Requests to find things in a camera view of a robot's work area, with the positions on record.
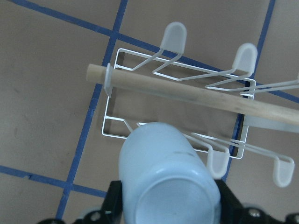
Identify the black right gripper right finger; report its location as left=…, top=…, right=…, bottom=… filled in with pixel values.
left=215, top=180, right=245, bottom=224

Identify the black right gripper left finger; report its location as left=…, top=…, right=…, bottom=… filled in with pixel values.
left=100, top=181, right=123, bottom=224

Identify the pale blue plastic cup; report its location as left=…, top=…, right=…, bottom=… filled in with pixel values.
left=119, top=122, right=221, bottom=224

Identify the white wire cup rack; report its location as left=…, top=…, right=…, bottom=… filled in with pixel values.
left=86, top=21, right=299, bottom=188

